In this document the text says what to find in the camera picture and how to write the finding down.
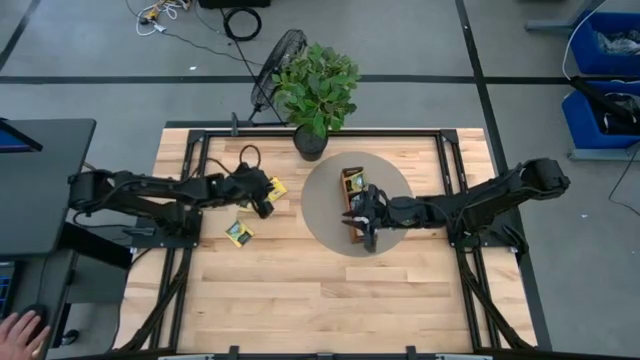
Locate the black keyboard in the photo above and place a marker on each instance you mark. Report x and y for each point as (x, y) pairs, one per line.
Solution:
(5, 295)

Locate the round grey mat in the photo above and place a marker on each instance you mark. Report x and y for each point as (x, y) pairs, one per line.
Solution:
(325, 215)

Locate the black computer mouse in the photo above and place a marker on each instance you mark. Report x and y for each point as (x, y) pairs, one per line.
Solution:
(37, 311)

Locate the black desk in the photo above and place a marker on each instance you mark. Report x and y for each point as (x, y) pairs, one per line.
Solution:
(45, 190)

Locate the blue storage bin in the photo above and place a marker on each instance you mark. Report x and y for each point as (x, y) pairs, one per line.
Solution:
(590, 50)
(582, 125)

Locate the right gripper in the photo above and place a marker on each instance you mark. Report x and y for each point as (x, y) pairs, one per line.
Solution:
(387, 214)

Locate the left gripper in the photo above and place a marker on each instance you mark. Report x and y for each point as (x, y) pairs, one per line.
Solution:
(247, 184)

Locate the person's hand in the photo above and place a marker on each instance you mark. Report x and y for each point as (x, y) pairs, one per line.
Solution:
(20, 337)

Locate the black box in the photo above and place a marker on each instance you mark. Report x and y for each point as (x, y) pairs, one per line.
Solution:
(234, 3)

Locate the wooden tea organizer box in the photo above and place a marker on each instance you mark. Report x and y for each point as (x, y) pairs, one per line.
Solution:
(356, 239)

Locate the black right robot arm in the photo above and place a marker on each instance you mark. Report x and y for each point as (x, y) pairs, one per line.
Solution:
(480, 197)

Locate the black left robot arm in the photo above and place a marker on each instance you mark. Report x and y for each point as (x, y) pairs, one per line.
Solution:
(150, 187)

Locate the black floor fan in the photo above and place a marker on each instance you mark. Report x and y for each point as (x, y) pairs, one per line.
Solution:
(280, 55)

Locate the black pole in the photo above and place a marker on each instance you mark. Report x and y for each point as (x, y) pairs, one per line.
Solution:
(595, 96)

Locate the monitor with blue screen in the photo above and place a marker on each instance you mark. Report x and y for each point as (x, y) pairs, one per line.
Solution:
(12, 140)

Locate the green plant in black pot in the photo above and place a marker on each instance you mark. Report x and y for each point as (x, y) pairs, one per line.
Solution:
(315, 90)

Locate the grey table foot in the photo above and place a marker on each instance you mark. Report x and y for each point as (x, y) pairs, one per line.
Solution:
(600, 155)
(550, 26)

